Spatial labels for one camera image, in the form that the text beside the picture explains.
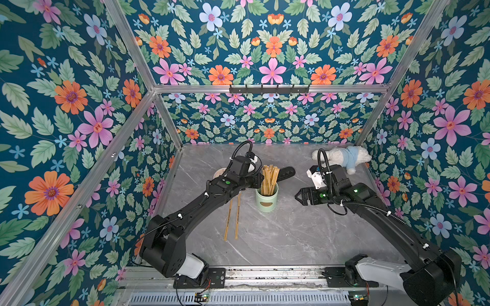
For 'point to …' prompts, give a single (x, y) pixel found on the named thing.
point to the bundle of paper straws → (269, 178)
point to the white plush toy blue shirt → (348, 157)
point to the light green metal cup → (267, 196)
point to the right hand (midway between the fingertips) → (307, 191)
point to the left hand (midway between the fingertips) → (265, 175)
